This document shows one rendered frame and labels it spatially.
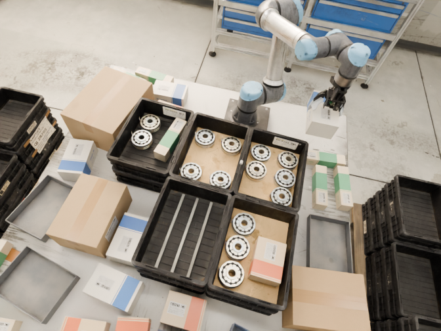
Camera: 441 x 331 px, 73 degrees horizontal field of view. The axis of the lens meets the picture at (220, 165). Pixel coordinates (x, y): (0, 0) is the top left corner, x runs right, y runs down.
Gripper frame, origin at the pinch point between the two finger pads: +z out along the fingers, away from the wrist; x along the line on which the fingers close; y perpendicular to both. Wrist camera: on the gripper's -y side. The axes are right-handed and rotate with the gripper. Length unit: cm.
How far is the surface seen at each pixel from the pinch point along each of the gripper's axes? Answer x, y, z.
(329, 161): 16.6, 0.7, 34.7
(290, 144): -8.9, 5.7, 21.3
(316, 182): 10.0, 16.1, 34.6
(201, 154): -52, 20, 28
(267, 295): -10, 79, 27
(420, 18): 132, -251, 75
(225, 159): -39, 20, 28
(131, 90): -98, -6, 21
